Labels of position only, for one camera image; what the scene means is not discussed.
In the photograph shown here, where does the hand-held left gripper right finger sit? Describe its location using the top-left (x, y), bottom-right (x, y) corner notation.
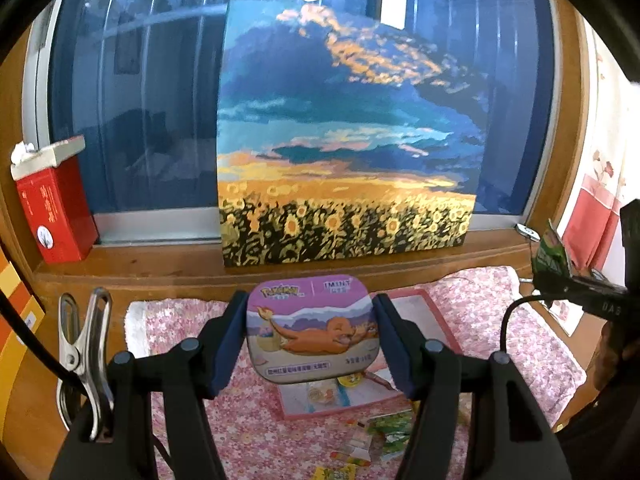
top-left (372, 292), bottom-right (571, 480)

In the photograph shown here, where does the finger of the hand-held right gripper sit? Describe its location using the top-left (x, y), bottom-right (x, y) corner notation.
top-left (532, 270), bottom-right (628, 318)

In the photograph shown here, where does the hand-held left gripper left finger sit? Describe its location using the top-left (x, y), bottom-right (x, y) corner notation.
top-left (50, 290), bottom-right (251, 480)

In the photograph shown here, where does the shallow pink box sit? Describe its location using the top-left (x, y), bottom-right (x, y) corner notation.
top-left (272, 287), bottom-right (466, 421)

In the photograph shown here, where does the green snack packet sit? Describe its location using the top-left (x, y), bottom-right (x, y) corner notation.
top-left (370, 410), bottom-right (416, 461)
top-left (532, 217), bottom-right (608, 281)

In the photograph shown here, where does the purple candy tin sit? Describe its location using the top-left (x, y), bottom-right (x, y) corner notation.
top-left (245, 275), bottom-right (376, 386)

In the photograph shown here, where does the clear gummy candy packet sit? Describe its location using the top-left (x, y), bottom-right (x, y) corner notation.
top-left (332, 420), bottom-right (376, 466)

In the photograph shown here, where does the small pink floral canvas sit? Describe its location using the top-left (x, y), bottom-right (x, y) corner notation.
top-left (545, 300), bottom-right (586, 337)

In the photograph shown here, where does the red white floral curtain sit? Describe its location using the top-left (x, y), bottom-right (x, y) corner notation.
top-left (555, 25), bottom-right (640, 281)

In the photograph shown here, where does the pink floral blanket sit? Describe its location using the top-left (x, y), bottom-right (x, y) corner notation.
top-left (125, 265), bottom-right (588, 480)

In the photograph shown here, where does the metal spring clip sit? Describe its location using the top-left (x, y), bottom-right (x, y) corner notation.
top-left (57, 287), bottom-right (116, 443)

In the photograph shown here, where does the sunflower field painting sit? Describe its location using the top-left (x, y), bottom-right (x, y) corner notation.
top-left (216, 0), bottom-right (488, 268)

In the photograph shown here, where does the orange yellow striped box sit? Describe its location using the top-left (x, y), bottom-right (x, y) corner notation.
top-left (0, 245), bottom-right (46, 411)

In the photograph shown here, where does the red box with white lid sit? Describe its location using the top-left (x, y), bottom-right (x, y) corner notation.
top-left (10, 135), bottom-right (100, 264)

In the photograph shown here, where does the blue glass window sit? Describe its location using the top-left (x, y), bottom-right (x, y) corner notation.
top-left (35, 0), bottom-right (556, 246)

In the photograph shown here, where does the black cable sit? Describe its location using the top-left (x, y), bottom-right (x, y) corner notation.
top-left (500, 294), bottom-right (548, 356)
top-left (0, 287), bottom-right (86, 396)

